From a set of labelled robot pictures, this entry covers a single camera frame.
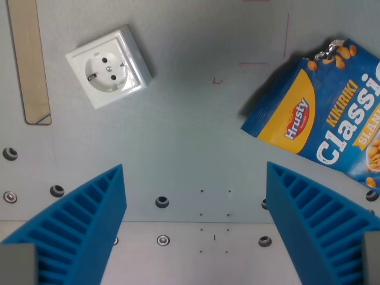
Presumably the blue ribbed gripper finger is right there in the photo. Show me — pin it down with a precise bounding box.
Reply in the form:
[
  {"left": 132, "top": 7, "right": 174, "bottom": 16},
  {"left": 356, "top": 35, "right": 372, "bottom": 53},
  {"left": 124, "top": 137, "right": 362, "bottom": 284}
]
[
  {"left": 0, "top": 163, "right": 128, "bottom": 285},
  {"left": 265, "top": 161, "right": 380, "bottom": 285}
]

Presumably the white wall power socket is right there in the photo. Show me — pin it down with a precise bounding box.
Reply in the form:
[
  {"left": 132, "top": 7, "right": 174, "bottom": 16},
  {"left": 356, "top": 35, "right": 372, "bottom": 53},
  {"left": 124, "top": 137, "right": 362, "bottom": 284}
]
[{"left": 65, "top": 24, "right": 154, "bottom": 110}]

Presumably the blue Hrusty peanut bag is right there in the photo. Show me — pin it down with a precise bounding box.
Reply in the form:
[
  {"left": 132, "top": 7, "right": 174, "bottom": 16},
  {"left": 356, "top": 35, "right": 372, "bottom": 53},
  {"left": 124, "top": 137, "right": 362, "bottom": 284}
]
[{"left": 240, "top": 37, "right": 380, "bottom": 189}]

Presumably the light wooden strip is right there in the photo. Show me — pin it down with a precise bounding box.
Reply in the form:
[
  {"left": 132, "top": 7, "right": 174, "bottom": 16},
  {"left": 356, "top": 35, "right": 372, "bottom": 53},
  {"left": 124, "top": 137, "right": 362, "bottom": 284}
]
[{"left": 6, "top": 0, "right": 52, "bottom": 126}]

